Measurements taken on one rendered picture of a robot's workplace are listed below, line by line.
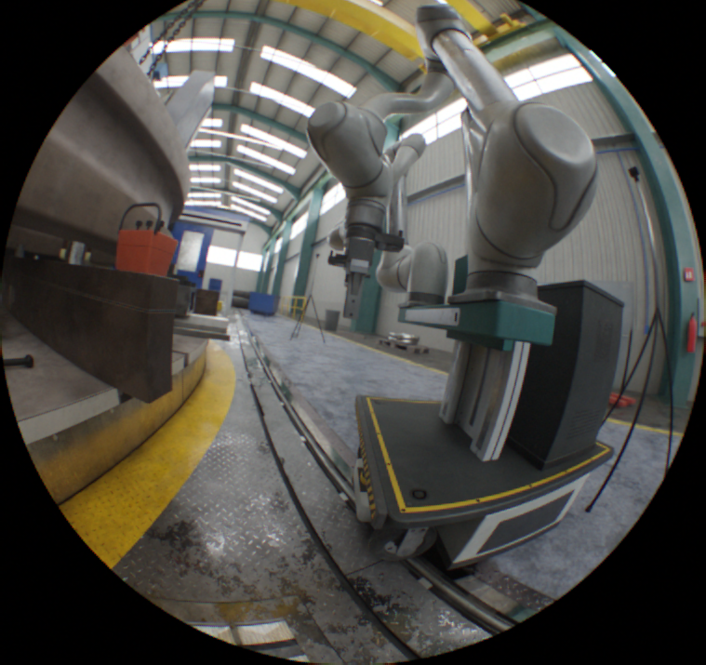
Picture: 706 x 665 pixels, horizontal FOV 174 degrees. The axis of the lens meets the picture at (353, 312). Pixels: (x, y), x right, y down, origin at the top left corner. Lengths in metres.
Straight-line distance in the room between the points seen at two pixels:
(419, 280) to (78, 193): 1.55
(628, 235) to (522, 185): 6.18
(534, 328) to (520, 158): 0.28
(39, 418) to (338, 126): 0.92
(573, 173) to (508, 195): 0.08
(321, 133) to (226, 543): 0.94
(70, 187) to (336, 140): 1.19
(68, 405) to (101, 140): 1.26
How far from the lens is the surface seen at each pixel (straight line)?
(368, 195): 0.50
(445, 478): 0.60
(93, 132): 1.59
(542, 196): 0.28
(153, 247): 0.76
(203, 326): 1.93
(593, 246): 6.27
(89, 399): 0.87
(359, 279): 0.40
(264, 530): 0.81
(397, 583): 0.76
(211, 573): 0.74
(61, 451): 0.91
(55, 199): 1.30
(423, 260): 0.88
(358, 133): 0.40
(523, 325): 0.42
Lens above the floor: 0.67
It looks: 1 degrees up
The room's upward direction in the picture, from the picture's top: 9 degrees clockwise
